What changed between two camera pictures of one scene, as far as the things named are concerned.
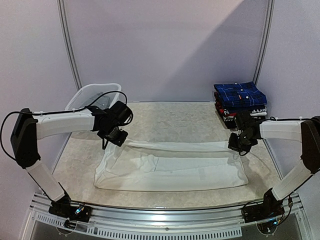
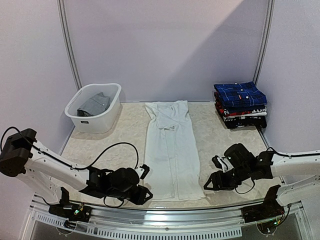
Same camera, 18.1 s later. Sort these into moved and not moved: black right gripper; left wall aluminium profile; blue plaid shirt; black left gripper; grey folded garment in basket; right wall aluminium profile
Moved: black right gripper; black left gripper
Not moved: blue plaid shirt; right wall aluminium profile; left wall aluminium profile; grey folded garment in basket
